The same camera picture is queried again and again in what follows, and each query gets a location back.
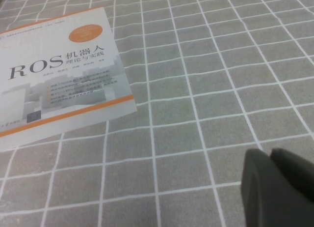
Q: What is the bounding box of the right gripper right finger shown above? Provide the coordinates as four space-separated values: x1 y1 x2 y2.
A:
270 147 314 204

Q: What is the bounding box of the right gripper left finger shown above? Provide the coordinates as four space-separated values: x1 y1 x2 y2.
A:
240 148 314 227

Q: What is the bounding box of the ROS robot textbook orange-edged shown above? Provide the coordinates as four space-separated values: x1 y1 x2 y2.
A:
0 6 138 153

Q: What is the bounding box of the grey checked tablecloth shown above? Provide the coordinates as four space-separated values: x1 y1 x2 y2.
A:
0 0 314 227

